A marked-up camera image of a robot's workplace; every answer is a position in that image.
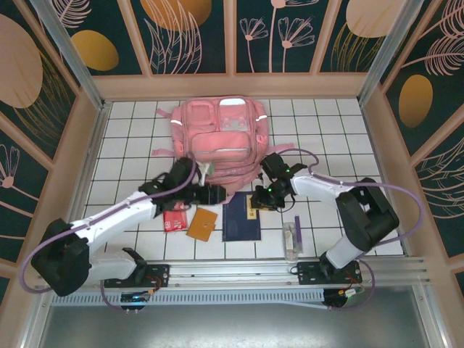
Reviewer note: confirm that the pink student backpack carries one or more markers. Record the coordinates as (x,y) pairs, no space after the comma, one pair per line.
(217,141)

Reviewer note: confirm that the red tissue packet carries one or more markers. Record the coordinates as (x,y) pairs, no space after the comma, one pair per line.
(175,223)

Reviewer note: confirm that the purple pen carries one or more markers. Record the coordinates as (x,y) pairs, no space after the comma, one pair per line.
(299,235)

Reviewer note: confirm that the dark blue notebook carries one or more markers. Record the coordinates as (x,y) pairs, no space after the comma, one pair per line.
(239,224)

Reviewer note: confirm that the orange leather wallet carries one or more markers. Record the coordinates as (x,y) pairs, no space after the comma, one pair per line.
(201,225)

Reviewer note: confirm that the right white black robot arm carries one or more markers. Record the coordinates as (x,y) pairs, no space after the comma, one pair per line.
(319,188)

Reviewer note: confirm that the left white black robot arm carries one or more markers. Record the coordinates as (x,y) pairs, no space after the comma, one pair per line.
(108,217)

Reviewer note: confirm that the clear plastic pencil case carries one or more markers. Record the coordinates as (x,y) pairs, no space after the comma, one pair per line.
(290,241)

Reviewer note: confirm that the grey metal sheet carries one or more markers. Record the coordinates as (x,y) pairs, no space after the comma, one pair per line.
(232,330)

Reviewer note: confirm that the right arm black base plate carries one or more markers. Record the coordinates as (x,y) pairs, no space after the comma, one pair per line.
(308,273)

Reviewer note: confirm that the aluminium mounting rail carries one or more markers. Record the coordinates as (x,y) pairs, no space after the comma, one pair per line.
(232,270)

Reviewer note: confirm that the aluminium side rail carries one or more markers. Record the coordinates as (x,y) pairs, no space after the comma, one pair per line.
(369,116)
(98,127)

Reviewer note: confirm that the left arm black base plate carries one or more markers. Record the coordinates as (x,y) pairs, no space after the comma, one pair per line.
(159,273)

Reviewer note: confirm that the aluminium frame post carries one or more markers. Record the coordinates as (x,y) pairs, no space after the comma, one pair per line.
(392,50)
(71,58)

